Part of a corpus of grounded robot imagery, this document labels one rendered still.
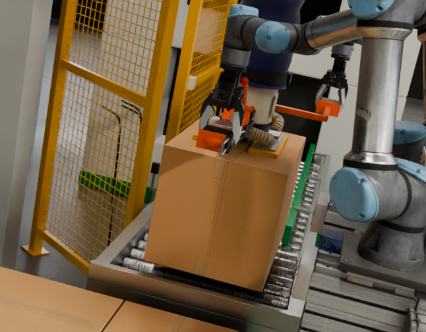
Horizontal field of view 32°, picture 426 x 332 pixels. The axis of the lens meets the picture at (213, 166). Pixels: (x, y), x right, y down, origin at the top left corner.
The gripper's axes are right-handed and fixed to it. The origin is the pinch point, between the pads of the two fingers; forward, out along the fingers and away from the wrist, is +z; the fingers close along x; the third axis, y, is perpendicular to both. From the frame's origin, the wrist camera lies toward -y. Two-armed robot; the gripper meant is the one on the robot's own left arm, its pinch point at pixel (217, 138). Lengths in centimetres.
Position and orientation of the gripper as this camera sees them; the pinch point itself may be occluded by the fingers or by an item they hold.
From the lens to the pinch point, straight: 200.7
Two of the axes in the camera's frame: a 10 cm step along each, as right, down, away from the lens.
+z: -1.9, 9.5, 2.7
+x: -9.6, -2.3, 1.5
